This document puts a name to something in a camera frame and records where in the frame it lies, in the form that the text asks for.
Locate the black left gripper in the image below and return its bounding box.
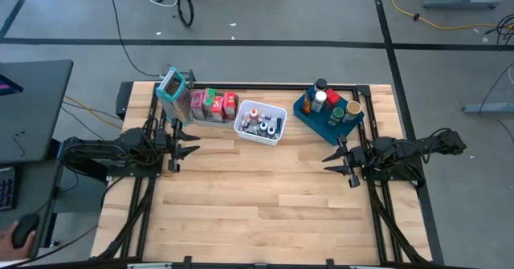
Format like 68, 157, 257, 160
154, 117, 201, 173

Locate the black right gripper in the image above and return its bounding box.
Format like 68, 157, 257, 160
320, 134, 367, 189

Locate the blue plastic tray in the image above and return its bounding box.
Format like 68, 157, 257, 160
292, 84, 365, 146

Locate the pink carton box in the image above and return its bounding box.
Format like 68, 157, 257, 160
190, 90, 207, 121

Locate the red carton box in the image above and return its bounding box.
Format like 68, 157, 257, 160
210, 95, 226, 123

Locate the green carton box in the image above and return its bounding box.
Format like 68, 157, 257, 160
202, 88, 218, 116

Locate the box grater teal handle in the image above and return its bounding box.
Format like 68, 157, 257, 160
155, 66, 194, 126

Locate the tan lid spice jar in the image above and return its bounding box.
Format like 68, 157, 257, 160
341, 100, 362, 124

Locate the long red white-label carton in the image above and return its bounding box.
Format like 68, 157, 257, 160
222, 92, 239, 119

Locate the amber sauce bottle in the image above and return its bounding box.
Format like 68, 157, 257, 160
301, 92, 315, 116

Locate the red lid paprika tin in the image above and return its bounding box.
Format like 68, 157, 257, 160
324, 88, 341, 108

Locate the white lid seasoning jar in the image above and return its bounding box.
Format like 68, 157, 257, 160
311, 90, 328, 113

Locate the white perforated plastic basket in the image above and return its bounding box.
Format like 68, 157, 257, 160
233, 99, 288, 147

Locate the grey plastic bin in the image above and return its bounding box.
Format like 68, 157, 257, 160
188, 111, 242, 131

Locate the black desk top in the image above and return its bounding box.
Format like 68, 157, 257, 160
0, 59, 75, 165

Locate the dark grey keyboard shelf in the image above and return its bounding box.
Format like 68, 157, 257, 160
0, 158, 63, 262

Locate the black computer mouse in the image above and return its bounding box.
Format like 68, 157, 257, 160
10, 213, 40, 250

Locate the black keyboard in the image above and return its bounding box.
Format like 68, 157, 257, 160
0, 167, 20, 213

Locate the computer monitor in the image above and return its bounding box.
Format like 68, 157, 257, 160
0, 73, 24, 97

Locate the person's hand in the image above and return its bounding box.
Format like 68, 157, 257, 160
0, 220, 36, 261

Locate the black aluminium table frame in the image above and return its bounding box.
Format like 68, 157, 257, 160
94, 79, 445, 269

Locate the thin yellow cable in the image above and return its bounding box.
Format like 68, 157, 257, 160
63, 95, 123, 130

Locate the black cable coil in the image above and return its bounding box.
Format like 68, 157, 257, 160
176, 0, 195, 28

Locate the black floor cable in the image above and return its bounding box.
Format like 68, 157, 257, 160
108, 0, 168, 79

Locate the yellow floor cable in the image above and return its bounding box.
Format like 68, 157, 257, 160
391, 0, 514, 31

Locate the black cable bundle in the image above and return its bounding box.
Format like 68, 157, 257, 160
483, 14, 514, 47

